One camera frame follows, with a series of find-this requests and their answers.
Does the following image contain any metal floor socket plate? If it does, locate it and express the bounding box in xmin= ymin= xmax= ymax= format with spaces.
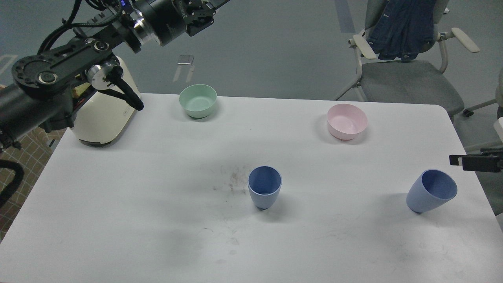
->
xmin=177 ymin=55 xmax=195 ymax=66

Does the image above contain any pink bowl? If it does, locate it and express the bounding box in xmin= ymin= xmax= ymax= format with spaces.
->
xmin=326 ymin=103 xmax=368 ymax=140

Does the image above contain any beige checkered cloth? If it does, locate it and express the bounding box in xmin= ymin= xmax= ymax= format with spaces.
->
xmin=0 ymin=128 xmax=65 ymax=239

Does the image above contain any cream toaster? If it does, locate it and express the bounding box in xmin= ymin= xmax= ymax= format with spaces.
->
xmin=70 ymin=57 xmax=141 ymax=147

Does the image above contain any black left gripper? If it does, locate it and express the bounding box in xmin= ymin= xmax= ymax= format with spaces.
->
xmin=136 ymin=0 xmax=228 ymax=46

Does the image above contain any green bowl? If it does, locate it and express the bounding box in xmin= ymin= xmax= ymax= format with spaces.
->
xmin=178 ymin=84 xmax=217 ymax=119

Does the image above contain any blue cup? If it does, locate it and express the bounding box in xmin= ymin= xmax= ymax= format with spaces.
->
xmin=406 ymin=169 xmax=458 ymax=213
xmin=248 ymin=165 xmax=283 ymax=209

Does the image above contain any blue denim jacket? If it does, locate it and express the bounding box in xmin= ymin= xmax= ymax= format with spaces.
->
xmin=367 ymin=0 xmax=436 ymax=61

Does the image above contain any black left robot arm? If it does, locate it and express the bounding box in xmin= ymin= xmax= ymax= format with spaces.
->
xmin=0 ymin=0 xmax=226 ymax=150

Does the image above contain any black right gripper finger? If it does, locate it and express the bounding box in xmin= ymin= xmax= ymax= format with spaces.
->
xmin=449 ymin=154 xmax=502 ymax=168
xmin=462 ymin=149 xmax=503 ymax=173

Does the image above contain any grey office chair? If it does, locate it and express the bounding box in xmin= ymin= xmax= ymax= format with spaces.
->
xmin=335 ymin=0 xmax=502 ymax=118

